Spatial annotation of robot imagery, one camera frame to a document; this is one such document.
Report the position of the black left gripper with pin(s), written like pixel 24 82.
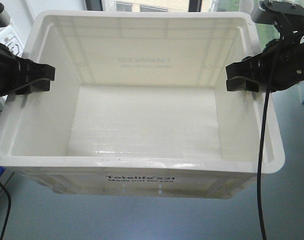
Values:
pixel 10 67

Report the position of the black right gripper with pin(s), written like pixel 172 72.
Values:
pixel 288 65

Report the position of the white plastic tote bin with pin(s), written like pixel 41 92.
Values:
pixel 139 105

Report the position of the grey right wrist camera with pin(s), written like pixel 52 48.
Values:
pixel 268 11

